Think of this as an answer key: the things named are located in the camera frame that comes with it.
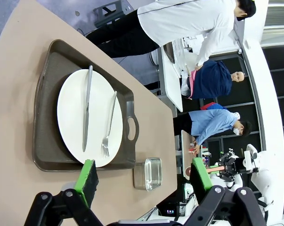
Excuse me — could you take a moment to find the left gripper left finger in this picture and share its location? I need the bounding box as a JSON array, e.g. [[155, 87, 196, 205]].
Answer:
[[24, 159, 104, 226]]

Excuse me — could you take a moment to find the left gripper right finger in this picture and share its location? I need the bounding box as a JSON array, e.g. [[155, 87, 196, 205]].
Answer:
[[184, 157, 267, 226]]

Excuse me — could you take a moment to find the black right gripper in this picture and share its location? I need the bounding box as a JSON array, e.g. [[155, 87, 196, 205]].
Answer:
[[218, 150, 245, 182]]

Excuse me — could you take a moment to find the silver fork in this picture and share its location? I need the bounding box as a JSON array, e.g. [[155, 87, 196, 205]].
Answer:
[[101, 90, 118, 158]]

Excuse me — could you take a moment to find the brown plastic serving tray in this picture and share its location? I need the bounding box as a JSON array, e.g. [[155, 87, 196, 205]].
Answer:
[[163, 43, 176, 65], [32, 39, 139, 172]]

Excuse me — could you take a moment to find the silver table knife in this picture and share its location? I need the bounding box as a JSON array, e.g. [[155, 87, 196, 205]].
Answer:
[[82, 65, 94, 153]]

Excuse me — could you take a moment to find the round white plate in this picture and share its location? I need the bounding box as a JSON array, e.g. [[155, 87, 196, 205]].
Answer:
[[57, 68, 123, 168]]

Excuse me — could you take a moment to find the person's right forearm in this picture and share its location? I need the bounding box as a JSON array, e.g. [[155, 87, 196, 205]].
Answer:
[[195, 40, 218, 67]]

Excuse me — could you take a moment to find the small beige side table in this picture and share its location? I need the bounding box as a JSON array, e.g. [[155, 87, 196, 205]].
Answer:
[[180, 130, 197, 176]]

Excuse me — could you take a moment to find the rectangular steel container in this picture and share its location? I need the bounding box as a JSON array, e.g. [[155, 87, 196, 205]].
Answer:
[[133, 157, 163, 192]]

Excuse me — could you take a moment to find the person in blue shirt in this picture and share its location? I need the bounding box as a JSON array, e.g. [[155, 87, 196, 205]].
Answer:
[[173, 108, 252, 155]]

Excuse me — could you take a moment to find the mannequin in navy top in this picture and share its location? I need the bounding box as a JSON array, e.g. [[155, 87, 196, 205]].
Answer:
[[180, 60, 246, 99]]

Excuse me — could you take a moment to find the white table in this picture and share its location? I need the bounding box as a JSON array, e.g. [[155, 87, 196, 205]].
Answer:
[[160, 46, 184, 113]]

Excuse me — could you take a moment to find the person in white shirt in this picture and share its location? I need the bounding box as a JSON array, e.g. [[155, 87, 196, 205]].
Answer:
[[86, 0, 257, 71]]

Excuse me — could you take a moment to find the grey plastic stool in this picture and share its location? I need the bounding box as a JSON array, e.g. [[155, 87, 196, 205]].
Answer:
[[93, 3, 133, 28]]

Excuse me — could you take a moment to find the white wire dish rack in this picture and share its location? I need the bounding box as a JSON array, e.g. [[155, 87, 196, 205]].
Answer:
[[173, 35, 199, 78]]

